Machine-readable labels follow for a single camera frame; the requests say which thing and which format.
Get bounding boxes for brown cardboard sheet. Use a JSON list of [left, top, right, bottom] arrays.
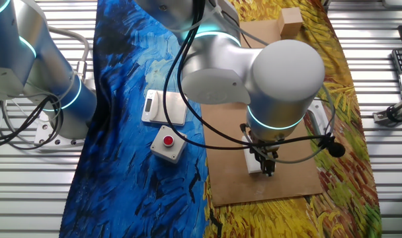
[[200, 19, 323, 208]]

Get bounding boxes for wooden cube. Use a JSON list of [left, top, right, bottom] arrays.
[[276, 7, 304, 40]]

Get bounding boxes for grey hose metal connector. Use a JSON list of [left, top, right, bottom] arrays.
[[47, 26, 91, 83]]

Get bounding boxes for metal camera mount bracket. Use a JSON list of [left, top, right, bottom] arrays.
[[372, 99, 402, 127]]

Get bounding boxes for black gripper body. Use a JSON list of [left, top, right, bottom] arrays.
[[249, 138, 282, 160]]

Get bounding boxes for silver kitchen scale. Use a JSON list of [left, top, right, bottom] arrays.
[[141, 89, 190, 127]]

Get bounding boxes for white sponge block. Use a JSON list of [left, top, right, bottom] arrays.
[[242, 134, 264, 175]]

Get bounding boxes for grey box red button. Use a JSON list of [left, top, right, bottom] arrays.
[[149, 124, 188, 165]]

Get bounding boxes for silver robot mounting plate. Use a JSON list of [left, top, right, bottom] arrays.
[[34, 112, 87, 148]]

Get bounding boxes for thin black cable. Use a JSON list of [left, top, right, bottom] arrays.
[[161, 0, 255, 151], [177, 0, 334, 148]]

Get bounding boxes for thin grey cable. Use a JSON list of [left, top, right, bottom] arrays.
[[167, 0, 337, 165]]

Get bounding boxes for black round cable wrap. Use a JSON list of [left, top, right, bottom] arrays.
[[318, 134, 346, 158]]

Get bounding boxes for blue yellow painted tablecloth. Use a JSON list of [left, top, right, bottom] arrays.
[[58, 0, 383, 238]]

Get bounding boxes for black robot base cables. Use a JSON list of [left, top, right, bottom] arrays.
[[0, 95, 63, 151]]

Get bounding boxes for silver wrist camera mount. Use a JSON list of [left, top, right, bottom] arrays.
[[306, 99, 331, 136]]

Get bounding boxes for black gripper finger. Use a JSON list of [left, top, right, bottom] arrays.
[[253, 155, 264, 173], [262, 157, 276, 178]]

